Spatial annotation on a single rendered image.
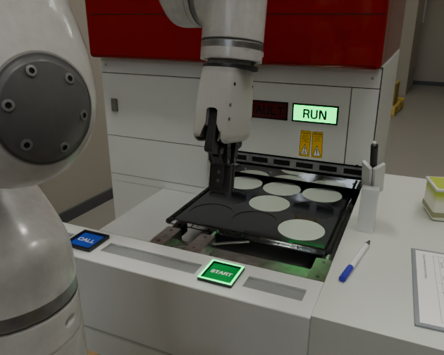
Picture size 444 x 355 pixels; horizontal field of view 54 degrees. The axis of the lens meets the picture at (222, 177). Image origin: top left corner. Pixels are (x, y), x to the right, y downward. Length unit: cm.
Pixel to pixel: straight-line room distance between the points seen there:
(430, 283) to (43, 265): 54
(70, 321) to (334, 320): 34
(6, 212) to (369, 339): 45
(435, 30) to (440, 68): 74
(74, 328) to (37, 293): 6
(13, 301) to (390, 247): 61
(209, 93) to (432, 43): 946
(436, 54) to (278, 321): 947
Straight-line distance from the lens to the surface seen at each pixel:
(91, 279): 78
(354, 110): 114
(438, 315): 67
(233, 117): 58
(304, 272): 86
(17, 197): 43
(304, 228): 98
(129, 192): 149
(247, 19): 59
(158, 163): 139
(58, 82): 31
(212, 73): 57
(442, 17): 995
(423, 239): 86
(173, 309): 71
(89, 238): 82
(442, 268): 77
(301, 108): 116
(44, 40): 31
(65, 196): 318
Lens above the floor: 134
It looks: 20 degrees down
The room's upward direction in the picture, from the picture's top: straight up
